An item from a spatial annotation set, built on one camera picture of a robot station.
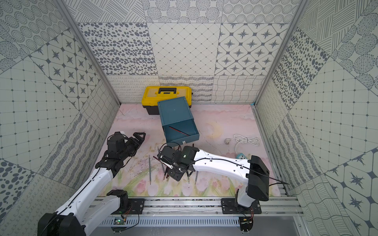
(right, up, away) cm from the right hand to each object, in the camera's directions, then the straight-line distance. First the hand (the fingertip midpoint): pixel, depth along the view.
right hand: (178, 170), depth 73 cm
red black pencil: (-1, +19, +12) cm, 22 cm away
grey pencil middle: (+5, -9, +11) cm, 15 cm away
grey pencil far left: (-19, -5, +15) cm, 25 cm away
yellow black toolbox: (-21, +44, +31) cm, 58 cm away
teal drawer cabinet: (-2, +26, +11) cm, 28 cm away
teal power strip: (+37, +3, +19) cm, 41 cm away
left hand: (-22, +17, +9) cm, 29 cm away
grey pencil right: (+9, -7, +11) cm, 16 cm away
